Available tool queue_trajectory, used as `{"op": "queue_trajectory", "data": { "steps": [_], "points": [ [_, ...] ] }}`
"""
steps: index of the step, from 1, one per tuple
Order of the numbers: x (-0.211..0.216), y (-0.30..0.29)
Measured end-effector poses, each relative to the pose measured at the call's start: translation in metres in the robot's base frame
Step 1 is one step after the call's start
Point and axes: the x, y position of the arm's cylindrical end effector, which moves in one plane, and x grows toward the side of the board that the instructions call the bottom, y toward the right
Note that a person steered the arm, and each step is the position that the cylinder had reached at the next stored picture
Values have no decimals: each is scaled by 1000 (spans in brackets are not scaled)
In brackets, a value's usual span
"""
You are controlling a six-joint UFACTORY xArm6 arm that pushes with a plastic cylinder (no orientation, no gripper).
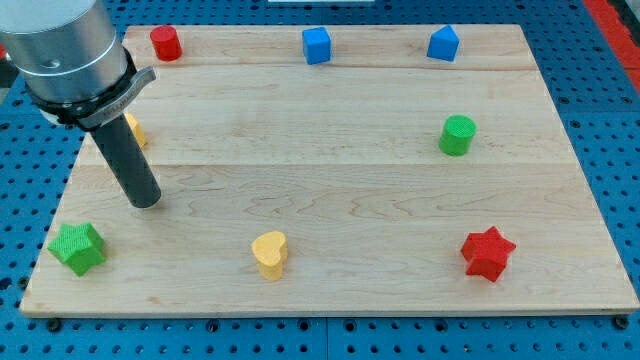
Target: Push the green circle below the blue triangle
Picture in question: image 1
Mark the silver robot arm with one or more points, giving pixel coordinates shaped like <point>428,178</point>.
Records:
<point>73,62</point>

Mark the blue triangle block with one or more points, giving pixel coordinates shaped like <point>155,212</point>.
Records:
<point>443,44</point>

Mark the wooden board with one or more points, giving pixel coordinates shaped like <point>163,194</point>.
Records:
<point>244,138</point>

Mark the yellow heart block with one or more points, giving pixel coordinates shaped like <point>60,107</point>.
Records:
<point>270,250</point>

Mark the blue cube block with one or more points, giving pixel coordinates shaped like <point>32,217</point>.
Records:
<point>316,44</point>

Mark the green cylinder block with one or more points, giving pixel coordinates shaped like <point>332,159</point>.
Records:
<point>457,135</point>

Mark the red star block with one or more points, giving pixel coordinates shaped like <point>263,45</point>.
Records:
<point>487,253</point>

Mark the yellow block behind rod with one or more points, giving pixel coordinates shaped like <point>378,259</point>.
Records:
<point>136,129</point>

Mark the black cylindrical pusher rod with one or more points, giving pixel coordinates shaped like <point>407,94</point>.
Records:
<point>119,147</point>

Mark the red cylinder block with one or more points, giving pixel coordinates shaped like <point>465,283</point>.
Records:
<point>166,43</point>

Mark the green star block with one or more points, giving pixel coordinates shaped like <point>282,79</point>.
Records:
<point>79,247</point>

